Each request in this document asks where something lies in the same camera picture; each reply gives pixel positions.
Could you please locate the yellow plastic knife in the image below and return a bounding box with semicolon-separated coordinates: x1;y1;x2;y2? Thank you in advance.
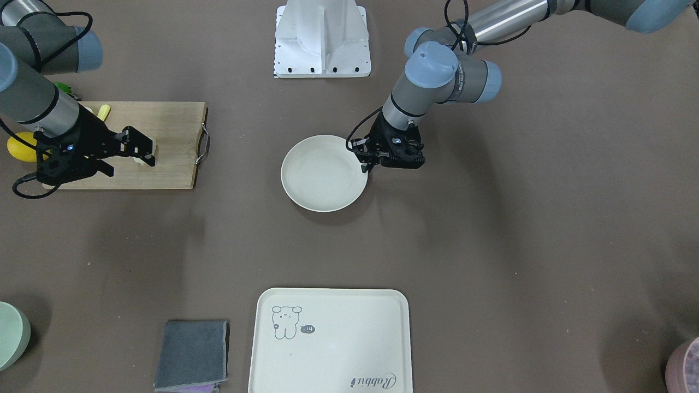
97;104;111;122

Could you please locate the whole lemon outer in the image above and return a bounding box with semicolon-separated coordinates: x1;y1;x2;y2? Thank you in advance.
7;132;37;163

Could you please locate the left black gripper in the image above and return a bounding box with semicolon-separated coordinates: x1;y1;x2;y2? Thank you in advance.
346;115;426;174

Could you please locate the grey folded cloth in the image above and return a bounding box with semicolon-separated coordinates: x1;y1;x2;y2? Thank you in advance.
154;319;229;392

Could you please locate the mint green bowl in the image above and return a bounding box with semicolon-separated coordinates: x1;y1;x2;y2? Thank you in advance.
1;301;32;371

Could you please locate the pink bowl with ice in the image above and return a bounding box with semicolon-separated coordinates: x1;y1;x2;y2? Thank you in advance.
665;337;698;392

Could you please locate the white steamed bun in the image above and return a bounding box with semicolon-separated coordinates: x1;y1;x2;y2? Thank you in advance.
133;138;157;166

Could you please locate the wooden cutting board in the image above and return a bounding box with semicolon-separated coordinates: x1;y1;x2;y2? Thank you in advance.
60;100;208;190

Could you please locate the cream rabbit tray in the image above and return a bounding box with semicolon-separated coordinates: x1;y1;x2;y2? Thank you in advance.
248;288;414;392

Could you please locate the white camera mast base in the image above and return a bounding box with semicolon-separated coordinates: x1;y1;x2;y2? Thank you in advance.
273;1;371;78

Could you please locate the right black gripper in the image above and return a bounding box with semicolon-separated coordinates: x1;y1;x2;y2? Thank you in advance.
33;105;152;186

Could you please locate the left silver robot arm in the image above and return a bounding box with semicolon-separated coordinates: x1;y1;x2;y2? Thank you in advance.
346;1;697;174

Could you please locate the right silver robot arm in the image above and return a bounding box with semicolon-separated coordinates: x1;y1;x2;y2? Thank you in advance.
1;1;156;186

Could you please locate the green lime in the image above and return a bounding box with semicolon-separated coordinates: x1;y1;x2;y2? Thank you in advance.
54;82;73;97

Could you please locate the cream round plate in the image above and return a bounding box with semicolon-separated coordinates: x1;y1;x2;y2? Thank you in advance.
280;135;369;212

